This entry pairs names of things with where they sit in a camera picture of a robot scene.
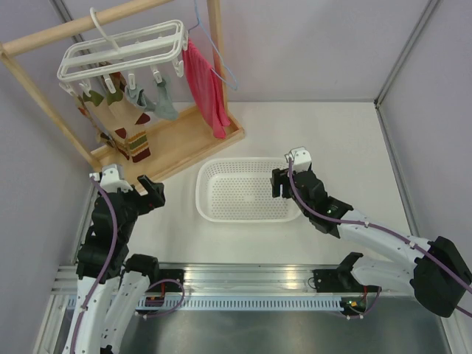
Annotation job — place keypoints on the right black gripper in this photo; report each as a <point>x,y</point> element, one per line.
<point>276,177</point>

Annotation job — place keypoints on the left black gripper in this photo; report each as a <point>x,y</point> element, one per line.
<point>155,194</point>

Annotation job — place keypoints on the beige striped sock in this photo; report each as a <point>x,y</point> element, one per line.
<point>97,104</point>
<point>129,126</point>

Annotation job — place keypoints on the grey sock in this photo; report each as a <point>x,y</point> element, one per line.
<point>164,107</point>
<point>137,97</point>

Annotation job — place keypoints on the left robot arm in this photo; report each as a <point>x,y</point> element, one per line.
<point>110,282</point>

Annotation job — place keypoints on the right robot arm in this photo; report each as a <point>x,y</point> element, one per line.
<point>432,271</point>

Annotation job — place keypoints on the white clip sock hanger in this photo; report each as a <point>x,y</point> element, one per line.
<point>149,46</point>

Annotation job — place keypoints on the wooden clothes rack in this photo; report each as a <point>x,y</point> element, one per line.
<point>180,144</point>

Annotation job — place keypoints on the white perforated plastic basket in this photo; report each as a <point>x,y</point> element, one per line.
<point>238,190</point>

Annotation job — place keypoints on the argyle patterned sock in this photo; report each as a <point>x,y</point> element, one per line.
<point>100,136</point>

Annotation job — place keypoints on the pink towel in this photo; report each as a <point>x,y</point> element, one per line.
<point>203,84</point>

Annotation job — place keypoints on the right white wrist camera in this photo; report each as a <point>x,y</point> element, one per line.
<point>299,158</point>

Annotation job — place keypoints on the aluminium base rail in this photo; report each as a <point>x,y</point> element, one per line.
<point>277,280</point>

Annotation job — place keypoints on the white cable duct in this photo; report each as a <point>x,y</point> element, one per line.
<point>244,303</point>

